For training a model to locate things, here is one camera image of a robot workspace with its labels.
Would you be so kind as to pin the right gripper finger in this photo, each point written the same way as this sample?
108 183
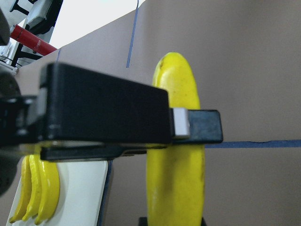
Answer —
196 126

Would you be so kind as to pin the white bear tray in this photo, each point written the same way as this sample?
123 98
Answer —
82 185

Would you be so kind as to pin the red cylinder bottle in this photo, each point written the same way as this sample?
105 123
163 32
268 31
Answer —
30 40

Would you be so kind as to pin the yellow banana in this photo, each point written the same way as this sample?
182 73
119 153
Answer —
175 176
50 185
26 190
35 197

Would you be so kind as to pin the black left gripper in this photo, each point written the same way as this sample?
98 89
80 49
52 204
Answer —
79 105

